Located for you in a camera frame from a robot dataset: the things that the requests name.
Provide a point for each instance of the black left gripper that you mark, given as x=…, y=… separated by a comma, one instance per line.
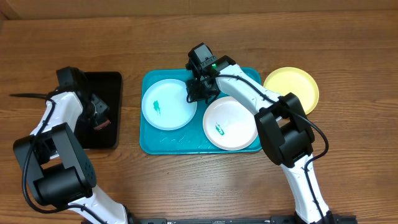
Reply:
x=99, y=107

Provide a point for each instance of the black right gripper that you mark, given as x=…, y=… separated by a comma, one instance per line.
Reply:
x=193, y=88

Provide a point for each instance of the black and orange sponge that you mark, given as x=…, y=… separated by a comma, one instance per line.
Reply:
x=102, y=125

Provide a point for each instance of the light blue plate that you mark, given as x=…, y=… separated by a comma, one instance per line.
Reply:
x=164, y=105

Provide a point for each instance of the white plate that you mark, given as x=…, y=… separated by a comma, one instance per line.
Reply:
x=229, y=125

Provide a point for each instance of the yellow-green plate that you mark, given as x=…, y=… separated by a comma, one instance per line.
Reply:
x=294, y=80

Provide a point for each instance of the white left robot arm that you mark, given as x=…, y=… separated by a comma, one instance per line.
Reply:
x=82, y=113

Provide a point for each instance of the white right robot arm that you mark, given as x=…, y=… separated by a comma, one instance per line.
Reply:
x=285, y=133

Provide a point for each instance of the black plastic tray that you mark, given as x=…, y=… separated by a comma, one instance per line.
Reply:
x=109, y=87

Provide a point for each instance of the teal plastic tray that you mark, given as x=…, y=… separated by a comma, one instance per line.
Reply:
x=190, y=139

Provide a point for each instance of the cardboard back panel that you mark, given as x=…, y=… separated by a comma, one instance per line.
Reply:
x=72, y=9

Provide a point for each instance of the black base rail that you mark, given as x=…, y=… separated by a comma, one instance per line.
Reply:
x=276, y=219

